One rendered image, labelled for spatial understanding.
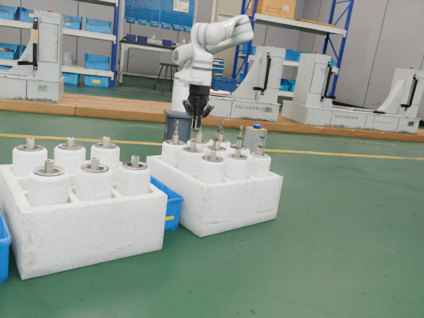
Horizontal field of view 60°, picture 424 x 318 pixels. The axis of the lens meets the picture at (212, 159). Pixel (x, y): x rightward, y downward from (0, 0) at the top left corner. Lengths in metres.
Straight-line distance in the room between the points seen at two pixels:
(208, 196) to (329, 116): 3.02
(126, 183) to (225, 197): 0.37
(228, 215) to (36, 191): 0.64
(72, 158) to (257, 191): 0.65
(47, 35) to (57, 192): 2.51
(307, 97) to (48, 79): 2.48
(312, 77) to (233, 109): 0.93
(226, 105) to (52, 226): 2.76
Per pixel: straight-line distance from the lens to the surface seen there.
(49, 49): 3.41
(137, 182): 1.07
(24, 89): 3.40
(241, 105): 3.62
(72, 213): 1.00
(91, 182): 1.02
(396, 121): 4.68
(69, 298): 0.98
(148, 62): 9.77
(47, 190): 0.99
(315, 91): 4.04
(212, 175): 1.24
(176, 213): 1.27
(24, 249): 1.01
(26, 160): 1.21
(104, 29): 5.99
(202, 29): 1.30
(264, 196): 1.41
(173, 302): 0.96
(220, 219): 1.29
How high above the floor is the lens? 0.57
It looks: 14 degrees down
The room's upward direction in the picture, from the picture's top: 8 degrees clockwise
